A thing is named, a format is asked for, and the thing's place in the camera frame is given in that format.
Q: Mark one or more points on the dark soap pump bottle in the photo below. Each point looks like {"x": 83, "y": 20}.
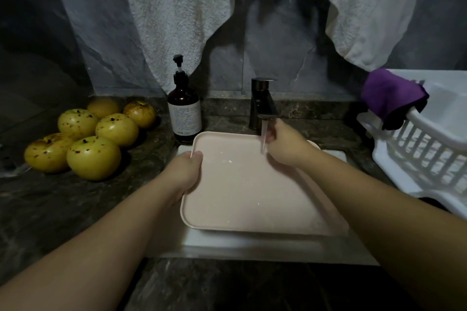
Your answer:
{"x": 184, "y": 107}

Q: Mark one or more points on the white hanging towel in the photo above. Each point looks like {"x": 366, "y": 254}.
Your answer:
{"x": 175, "y": 8}

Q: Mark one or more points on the white plastic basket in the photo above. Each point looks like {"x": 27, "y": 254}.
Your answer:
{"x": 438, "y": 147}

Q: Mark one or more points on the white sink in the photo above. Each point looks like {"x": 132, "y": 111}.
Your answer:
{"x": 277, "y": 245}

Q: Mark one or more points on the person's left forearm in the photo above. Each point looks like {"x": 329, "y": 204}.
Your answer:
{"x": 80, "y": 263}

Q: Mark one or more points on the person's right forearm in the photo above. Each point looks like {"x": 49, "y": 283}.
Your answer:
{"x": 387, "y": 227}

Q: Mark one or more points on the person's right hand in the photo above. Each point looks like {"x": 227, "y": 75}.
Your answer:
{"x": 286, "y": 145}

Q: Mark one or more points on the black faucet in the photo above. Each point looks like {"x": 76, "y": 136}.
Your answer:
{"x": 261, "y": 99}

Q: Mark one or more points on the person's left hand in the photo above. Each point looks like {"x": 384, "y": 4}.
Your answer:
{"x": 182, "y": 172}

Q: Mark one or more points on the purple cloth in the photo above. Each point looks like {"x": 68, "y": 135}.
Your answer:
{"x": 390, "y": 94}

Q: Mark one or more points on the beige plastic tray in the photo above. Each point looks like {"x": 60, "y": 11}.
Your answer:
{"x": 241, "y": 198}

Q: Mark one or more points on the group of yellow apples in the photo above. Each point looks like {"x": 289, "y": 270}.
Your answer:
{"x": 93, "y": 155}

